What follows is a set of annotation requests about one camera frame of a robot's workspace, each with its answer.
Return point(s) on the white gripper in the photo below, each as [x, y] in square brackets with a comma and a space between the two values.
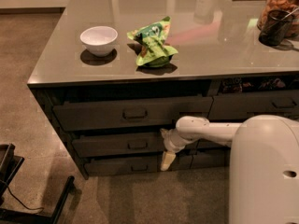
[171, 143]

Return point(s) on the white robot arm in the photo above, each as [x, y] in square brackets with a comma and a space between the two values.
[264, 164]

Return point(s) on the grey counter cabinet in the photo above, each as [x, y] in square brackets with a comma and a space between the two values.
[116, 72]

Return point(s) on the green crumpled snack bag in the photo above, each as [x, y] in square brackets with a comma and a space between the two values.
[154, 51]

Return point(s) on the white ceramic bowl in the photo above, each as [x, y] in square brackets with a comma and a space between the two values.
[99, 40]

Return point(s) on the dark glass cup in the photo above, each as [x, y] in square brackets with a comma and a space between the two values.
[275, 28]

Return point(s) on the glass jar of snacks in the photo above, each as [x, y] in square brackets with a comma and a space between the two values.
[286, 5]

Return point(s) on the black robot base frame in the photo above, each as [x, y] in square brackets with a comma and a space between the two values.
[24, 191]

